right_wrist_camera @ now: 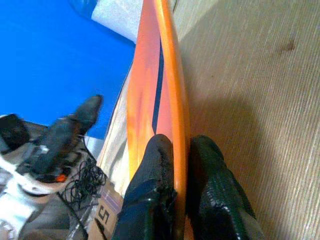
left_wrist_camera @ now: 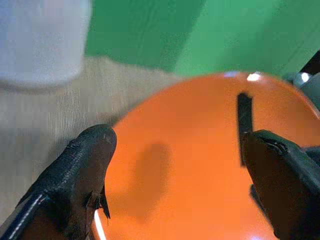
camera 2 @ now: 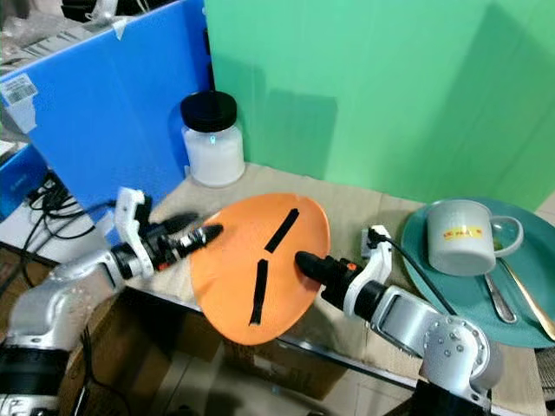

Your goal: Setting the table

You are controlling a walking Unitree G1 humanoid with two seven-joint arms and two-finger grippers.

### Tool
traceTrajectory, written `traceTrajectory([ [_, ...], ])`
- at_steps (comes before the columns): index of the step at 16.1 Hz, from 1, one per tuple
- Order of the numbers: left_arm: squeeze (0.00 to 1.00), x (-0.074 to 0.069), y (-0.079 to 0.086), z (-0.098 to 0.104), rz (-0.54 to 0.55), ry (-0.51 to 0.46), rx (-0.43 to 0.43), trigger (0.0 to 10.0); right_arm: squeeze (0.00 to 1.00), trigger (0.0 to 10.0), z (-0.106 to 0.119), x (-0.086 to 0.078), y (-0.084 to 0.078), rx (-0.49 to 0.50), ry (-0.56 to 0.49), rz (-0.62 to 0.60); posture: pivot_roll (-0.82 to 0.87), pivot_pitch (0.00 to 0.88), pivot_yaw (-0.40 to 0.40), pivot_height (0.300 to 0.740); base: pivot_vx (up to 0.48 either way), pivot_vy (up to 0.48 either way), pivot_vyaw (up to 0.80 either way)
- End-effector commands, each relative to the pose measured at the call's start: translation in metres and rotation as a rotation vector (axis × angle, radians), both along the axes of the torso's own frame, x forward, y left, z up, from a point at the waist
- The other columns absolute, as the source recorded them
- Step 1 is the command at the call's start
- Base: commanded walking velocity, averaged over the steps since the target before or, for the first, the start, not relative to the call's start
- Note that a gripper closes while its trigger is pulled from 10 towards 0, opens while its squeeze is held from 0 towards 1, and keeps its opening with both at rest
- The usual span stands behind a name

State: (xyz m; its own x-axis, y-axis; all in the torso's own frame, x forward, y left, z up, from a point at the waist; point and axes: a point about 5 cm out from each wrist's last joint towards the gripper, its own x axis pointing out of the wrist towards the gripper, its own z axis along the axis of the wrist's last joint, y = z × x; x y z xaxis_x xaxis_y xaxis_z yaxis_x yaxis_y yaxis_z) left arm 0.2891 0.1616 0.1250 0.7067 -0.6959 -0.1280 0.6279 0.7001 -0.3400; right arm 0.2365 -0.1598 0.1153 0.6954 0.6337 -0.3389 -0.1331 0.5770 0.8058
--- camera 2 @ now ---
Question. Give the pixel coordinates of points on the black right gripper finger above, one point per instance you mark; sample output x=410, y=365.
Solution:
x=314, y=265

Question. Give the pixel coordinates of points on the orange plastic plate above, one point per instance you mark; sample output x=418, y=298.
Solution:
x=230, y=286

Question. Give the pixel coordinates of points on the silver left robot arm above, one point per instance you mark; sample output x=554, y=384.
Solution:
x=52, y=312

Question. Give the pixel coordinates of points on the short black tape strip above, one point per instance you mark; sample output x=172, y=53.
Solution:
x=282, y=230

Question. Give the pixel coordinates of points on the long black tape strip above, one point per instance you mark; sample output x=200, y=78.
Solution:
x=260, y=290

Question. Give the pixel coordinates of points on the white powder jar black lid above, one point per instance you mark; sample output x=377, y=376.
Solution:
x=215, y=154

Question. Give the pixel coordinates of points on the plain brown cardboard box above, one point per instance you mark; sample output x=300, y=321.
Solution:
x=139, y=338

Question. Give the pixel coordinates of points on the teal plate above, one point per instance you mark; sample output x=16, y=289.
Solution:
x=451, y=299

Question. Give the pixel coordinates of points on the grey mug yellow logo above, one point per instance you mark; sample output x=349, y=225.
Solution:
x=460, y=238

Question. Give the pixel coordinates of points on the blue corrugated plastic board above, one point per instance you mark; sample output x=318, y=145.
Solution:
x=121, y=104

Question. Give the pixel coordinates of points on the silver spoon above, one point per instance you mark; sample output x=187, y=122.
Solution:
x=496, y=299

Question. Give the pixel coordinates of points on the blue cardboard box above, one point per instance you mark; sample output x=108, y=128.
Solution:
x=17, y=178

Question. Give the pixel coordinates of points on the green backdrop board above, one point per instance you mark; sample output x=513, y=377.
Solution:
x=381, y=95

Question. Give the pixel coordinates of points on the gold spoon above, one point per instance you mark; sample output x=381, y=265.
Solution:
x=529, y=299

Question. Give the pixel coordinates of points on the white barcode label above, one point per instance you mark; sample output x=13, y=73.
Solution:
x=22, y=89

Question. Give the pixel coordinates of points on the grey printer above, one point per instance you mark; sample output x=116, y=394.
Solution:
x=35, y=48

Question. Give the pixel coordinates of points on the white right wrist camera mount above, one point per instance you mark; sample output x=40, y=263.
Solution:
x=375, y=267

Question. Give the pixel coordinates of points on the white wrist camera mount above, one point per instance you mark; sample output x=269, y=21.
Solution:
x=375, y=267
x=130, y=212

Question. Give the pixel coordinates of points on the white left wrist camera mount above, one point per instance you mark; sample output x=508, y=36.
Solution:
x=130, y=212

